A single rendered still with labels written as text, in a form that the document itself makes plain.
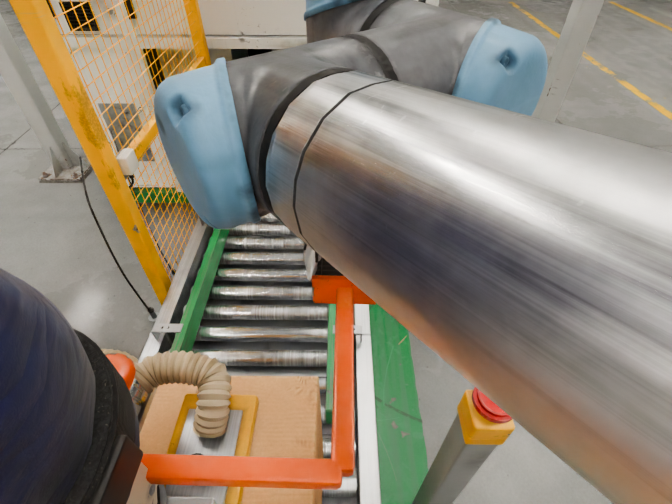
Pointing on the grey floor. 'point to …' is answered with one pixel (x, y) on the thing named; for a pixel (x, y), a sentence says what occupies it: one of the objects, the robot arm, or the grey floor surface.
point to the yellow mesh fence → (146, 251)
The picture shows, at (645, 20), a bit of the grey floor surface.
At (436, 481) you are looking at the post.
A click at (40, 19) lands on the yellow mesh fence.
